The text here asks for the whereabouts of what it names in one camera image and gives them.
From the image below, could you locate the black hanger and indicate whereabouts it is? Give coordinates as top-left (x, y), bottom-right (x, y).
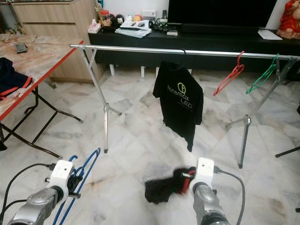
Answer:
top-left (179, 48), bottom-right (188, 64)

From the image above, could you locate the black television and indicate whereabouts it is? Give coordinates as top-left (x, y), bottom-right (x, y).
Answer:
top-left (167, 0), bottom-right (278, 26)

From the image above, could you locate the red-edged marble folding table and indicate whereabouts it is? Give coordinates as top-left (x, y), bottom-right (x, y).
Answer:
top-left (0, 34), bottom-right (85, 160)

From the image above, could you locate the red hanger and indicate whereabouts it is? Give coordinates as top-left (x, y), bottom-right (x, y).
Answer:
top-left (212, 51), bottom-right (246, 97)

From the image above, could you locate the pink tissue box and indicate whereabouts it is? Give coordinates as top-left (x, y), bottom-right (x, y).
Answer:
top-left (88, 20), bottom-right (102, 33)

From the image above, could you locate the white paper sheet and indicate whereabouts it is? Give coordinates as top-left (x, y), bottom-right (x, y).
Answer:
top-left (258, 29), bottom-right (283, 40)

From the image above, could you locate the red Buddha figurine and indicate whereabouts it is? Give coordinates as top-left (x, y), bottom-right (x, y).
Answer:
top-left (277, 0), bottom-right (300, 39)

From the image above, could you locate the black jersey with red collar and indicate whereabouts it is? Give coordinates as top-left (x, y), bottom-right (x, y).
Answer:
top-left (144, 166), bottom-right (197, 204)

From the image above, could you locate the red-lidded jar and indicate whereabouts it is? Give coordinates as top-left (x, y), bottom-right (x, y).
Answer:
top-left (99, 9), bottom-right (111, 26)

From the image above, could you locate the green hanger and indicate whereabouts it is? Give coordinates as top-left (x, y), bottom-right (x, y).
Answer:
top-left (246, 54), bottom-right (280, 94)

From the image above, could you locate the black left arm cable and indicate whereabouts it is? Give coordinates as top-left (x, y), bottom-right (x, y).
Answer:
top-left (1, 163), bottom-right (57, 225)

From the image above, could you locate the black TV console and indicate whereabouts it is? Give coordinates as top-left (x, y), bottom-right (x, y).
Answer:
top-left (88, 22), bottom-right (300, 71)

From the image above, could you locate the light wooden cabinet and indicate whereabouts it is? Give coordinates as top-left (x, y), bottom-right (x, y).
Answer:
top-left (12, 0), bottom-right (108, 85)

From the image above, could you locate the blue hanger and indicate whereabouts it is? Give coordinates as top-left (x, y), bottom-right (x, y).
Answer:
top-left (52, 148), bottom-right (101, 225)

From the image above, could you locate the green circuit board cluster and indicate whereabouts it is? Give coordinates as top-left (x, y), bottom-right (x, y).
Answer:
top-left (151, 19), bottom-right (169, 31)

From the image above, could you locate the black t-shirt with logo print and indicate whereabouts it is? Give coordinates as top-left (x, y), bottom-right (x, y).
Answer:
top-left (152, 61), bottom-right (204, 152)

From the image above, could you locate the silver metal clothes rack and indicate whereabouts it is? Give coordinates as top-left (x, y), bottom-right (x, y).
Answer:
top-left (69, 44), bottom-right (300, 169)

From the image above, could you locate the dark grey phone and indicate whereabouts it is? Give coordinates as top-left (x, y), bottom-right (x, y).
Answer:
top-left (15, 43), bottom-right (29, 53)

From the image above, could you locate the stack of white papers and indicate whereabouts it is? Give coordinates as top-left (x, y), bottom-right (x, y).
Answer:
top-left (115, 20), bottom-right (152, 38)

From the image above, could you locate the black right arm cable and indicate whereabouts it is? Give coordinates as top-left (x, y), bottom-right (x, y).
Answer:
top-left (213, 166), bottom-right (247, 225)

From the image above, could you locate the black soundbar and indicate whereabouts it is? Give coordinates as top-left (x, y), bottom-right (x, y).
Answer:
top-left (180, 22), bottom-right (258, 34)

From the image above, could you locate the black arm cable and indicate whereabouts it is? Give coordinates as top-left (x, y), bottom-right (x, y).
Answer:
top-left (213, 166), bottom-right (247, 225)
top-left (1, 163), bottom-right (57, 225)

